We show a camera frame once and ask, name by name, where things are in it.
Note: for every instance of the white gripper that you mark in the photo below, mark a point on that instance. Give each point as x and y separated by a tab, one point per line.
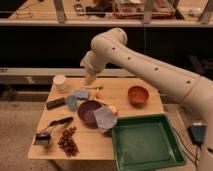
89	79

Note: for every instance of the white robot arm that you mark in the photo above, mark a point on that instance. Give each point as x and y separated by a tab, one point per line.
190	90

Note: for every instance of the metal spoon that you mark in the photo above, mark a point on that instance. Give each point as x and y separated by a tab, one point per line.
93	87

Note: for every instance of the orange carrot toy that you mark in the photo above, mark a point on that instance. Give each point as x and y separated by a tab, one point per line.
98	96

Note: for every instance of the white paper cup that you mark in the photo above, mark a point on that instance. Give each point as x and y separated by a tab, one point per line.
60	82

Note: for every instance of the purple bowl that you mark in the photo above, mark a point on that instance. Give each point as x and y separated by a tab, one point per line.
86	111

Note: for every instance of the tan bread toy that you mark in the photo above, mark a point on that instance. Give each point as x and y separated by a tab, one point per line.
112	108

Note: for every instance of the grey-blue cloth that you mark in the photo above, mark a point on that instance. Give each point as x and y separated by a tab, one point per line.
105	119

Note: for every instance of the black rectangular block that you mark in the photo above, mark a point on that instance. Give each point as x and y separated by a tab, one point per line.
55	103

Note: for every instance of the wooden table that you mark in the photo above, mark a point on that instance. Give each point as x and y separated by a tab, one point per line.
91	143

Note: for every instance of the orange-red bowl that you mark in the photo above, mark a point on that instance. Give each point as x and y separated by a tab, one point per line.
137	95

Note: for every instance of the bunch of dark grapes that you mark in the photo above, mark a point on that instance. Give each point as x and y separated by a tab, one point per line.
67	143

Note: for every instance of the green plastic tray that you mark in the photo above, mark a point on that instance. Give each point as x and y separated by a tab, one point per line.
145	143

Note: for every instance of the blue-black foot pedal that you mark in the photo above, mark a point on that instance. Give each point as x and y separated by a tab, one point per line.
196	134

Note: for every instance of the black handled spatula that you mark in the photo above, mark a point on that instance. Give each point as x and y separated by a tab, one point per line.
57	122

